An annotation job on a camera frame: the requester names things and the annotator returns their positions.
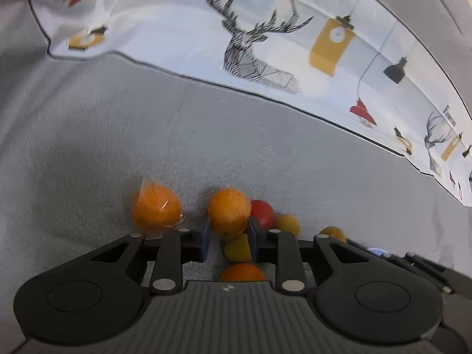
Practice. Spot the plastic-wrapped orange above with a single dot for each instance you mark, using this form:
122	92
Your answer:
156	211

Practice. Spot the yellow-green fruit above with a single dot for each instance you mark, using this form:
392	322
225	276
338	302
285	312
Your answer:
238	249

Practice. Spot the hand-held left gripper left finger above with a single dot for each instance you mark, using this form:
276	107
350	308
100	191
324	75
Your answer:
205	241

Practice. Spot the red tomato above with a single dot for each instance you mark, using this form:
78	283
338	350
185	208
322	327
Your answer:
263	215

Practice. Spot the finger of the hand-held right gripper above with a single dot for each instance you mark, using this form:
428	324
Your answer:
424	267

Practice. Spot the small yellow fruit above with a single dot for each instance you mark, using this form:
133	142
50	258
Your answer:
335	233
289	224

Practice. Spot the deer printed white quilt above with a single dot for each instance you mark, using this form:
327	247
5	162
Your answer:
258	40

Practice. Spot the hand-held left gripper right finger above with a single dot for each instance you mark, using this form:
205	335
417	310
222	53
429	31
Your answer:
253	244

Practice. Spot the bare orange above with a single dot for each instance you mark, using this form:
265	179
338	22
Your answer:
228	211
242	273

